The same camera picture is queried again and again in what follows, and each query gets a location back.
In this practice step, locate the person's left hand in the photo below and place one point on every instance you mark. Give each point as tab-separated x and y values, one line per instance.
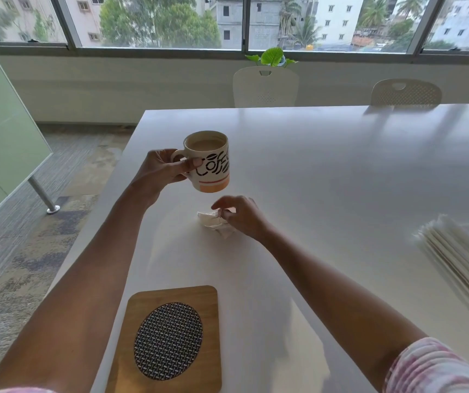
157	169

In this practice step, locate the person's right hand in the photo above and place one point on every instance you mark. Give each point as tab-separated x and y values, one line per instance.
244	218

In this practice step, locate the person's right fingers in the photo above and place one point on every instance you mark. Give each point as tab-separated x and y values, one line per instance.
225	208

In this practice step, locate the person's left thumb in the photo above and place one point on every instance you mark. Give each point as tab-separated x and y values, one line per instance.
191	162

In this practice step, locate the white tissue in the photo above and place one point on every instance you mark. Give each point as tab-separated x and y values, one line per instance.
215	221

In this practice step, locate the white patterned coffee mug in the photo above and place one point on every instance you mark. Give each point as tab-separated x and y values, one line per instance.
210	163

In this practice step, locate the person's left forearm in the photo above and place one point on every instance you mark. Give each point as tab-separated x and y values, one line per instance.
81	290

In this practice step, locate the person's right forearm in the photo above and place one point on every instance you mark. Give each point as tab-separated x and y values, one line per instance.
336	300

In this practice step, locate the milky coffee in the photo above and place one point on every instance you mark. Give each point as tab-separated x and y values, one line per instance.
205	142

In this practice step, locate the white perforated chair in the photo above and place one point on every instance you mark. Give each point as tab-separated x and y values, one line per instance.
405	94
265	87

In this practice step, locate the green leafy plant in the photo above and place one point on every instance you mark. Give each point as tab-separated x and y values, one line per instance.
272	57

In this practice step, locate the wooden trivet with woven inset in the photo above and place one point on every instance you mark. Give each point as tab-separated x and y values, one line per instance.
169	341

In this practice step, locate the frosted glass board on stand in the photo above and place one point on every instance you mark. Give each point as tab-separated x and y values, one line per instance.
3	130

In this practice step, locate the stack of white paper napkins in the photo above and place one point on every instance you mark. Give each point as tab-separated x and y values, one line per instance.
461	261

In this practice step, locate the pink white sleeve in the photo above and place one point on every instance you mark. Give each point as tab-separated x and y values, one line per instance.
435	368

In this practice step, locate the window with metal frame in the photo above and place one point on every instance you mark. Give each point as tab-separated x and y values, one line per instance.
234	22

